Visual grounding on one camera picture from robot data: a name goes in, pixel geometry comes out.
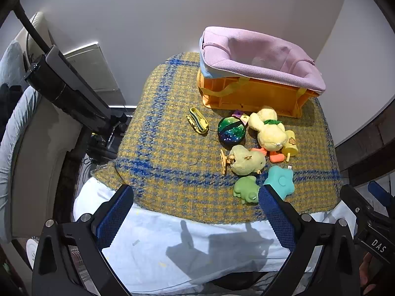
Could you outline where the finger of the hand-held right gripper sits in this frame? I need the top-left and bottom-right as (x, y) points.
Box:
(367, 181), (392, 206)
(340, 184), (372, 222)

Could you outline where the yellow toy cup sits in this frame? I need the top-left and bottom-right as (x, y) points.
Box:
(281, 130), (299, 162)

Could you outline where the blue-grey pillow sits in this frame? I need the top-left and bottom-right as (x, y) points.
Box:
(0, 41), (26, 84)

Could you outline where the white bed sheet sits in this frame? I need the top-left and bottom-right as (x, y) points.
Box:
(73, 177), (360, 294)

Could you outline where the orange plastic crate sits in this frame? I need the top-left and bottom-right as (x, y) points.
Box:
(197, 68), (320, 118)

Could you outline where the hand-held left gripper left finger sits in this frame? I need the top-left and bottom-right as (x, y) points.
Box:
(32, 184), (134, 296)

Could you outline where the green blue spotted ball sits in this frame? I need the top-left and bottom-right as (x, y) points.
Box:
(217, 116), (246, 146)

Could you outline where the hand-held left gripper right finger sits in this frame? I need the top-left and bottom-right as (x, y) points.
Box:
(258, 184), (361, 296)

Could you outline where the yellow-green chick plush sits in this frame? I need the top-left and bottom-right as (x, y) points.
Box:
(229, 145), (266, 176)

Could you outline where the teal flower-shaped toy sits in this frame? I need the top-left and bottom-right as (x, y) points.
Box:
(262, 165), (296, 202)

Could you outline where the black stand device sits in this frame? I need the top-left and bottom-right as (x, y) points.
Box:
(12, 1), (129, 165)

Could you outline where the yellow duck plush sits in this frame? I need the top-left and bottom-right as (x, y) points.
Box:
(248, 106), (286, 163)

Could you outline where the colourful puzzle cube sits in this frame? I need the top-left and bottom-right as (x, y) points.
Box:
(233, 110), (250, 127)

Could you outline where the person's right hand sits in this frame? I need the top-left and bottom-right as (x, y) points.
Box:
(359, 252), (376, 296)

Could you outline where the yellow clip toy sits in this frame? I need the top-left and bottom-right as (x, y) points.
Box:
(186, 107), (210, 135)

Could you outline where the yellow blue plaid blanket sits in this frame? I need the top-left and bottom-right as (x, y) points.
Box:
(93, 51), (343, 225)

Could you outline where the beige sofa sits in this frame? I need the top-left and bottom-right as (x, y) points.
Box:
(12, 12), (82, 239)

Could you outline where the yellow wooden toy piece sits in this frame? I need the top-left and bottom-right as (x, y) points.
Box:
(220, 149), (235, 175)

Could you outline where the green frog toy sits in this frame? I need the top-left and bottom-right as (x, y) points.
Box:
(233, 176), (260, 204)

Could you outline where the dark wooden furniture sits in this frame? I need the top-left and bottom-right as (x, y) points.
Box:
(335, 98), (395, 188)

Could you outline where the pink fabric bag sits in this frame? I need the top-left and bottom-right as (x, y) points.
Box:
(199, 26), (327, 97)

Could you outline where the grey bedding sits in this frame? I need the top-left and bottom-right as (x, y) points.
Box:
(0, 86), (42, 244)

